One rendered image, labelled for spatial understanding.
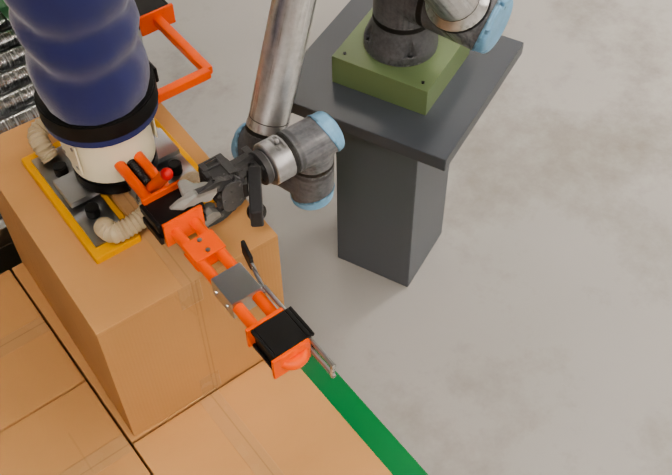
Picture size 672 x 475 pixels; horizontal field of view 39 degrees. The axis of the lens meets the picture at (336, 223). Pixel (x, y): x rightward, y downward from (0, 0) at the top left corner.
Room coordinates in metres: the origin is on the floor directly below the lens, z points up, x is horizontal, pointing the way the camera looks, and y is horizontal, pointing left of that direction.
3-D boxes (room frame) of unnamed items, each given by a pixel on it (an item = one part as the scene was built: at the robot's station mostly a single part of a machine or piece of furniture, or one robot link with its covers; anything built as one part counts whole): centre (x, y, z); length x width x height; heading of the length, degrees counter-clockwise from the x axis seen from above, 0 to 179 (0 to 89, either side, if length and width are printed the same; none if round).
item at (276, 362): (0.86, 0.10, 1.07); 0.08 x 0.07 x 0.05; 36
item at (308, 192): (1.34, 0.06, 0.96); 0.12 x 0.09 x 0.12; 53
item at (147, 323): (1.33, 0.45, 0.74); 0.60 x 0.40 x 0.40; 35
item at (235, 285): (0.97, 0.17, 1.07); 0.07 x 0.07 x 0.04; 36
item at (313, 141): (1.33, 0.05, 1.07); 0.12 x 0.09 x 0.10; 127
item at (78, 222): (1.29, 0.52, 0.97); 0.34 x 0.10 x 0.05; 36
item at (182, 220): (1.15, 0.30, 1.07); 0.10 x 0.08 x 0.06; 126
